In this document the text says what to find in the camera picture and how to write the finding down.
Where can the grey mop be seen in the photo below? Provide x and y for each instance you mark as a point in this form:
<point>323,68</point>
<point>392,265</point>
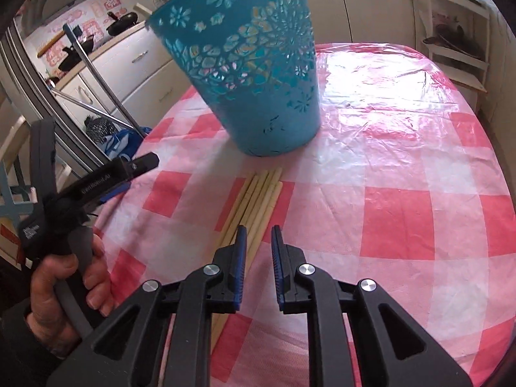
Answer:
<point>100,80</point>

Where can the bundle of wooden chopsticks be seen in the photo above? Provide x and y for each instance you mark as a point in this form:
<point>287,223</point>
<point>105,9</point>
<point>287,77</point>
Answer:
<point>258,201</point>

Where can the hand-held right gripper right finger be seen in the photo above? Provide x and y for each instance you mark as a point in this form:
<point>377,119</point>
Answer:
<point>330,330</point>

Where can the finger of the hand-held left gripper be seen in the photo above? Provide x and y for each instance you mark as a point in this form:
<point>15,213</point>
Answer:
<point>141,164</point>

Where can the white base cabinet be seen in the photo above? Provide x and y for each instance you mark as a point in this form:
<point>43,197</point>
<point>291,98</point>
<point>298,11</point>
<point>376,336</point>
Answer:
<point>363,16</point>
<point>133,68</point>

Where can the white shelf stand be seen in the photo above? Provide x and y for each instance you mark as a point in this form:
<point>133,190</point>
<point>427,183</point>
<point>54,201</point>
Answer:
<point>455,70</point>

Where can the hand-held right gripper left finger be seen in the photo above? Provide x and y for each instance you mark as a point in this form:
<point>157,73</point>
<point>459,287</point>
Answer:
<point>193,330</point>

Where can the dark pan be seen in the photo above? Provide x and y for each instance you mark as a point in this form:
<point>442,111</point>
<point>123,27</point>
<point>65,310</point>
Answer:
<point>453,40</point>

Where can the black frying pan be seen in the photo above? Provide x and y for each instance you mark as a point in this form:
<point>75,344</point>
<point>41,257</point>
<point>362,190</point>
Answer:
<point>76,56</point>

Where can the person's left forearm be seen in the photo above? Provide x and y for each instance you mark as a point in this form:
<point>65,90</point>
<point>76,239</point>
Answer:
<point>20,350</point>

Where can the pink wall sticker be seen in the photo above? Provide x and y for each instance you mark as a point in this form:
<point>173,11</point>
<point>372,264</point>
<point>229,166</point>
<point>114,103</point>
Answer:
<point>96,12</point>

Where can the teal perforated plastic basket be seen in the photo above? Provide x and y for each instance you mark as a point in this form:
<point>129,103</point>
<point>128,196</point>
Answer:
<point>262,121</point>

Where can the red checked plastic tablecloth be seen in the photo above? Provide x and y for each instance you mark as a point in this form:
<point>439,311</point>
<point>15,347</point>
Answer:
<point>383,149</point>

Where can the person's left hand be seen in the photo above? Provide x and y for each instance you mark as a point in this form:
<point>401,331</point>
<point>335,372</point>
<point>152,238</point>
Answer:
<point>42,302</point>

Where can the black wok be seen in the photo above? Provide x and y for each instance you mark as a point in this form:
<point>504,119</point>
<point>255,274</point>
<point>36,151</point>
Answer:
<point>123,24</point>

